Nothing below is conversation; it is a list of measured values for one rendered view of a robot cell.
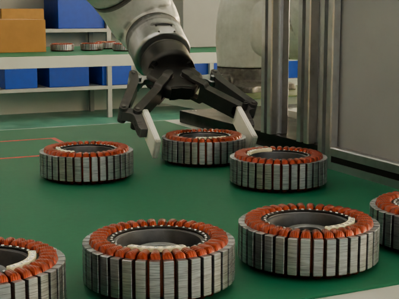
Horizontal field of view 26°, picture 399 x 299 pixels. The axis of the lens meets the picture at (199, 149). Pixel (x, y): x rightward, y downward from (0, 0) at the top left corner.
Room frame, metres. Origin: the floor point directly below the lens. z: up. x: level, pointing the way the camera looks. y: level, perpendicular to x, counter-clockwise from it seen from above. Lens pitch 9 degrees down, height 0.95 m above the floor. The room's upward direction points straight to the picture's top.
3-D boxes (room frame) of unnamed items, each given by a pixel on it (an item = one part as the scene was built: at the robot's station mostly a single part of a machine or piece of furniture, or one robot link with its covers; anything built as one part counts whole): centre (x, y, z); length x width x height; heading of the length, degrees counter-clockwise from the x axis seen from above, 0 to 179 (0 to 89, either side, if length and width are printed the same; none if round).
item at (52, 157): (1.03, 0.14, 0.77); 0.11 x 0.11 x 0.04
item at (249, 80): (2.17, -0.11, 0.78); 0.22 x 0.18 x 0.06; 134
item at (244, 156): (0.98, -0.09, 0.77); 0.11 x 0.11 x 0.04
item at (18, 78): (7.49, 1.60, 0.39); 0.42 x 0.28 x 0.21; 26
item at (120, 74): (7.86, 0.83, 0.43); 0.42 x 0.28 x 0.30; 27
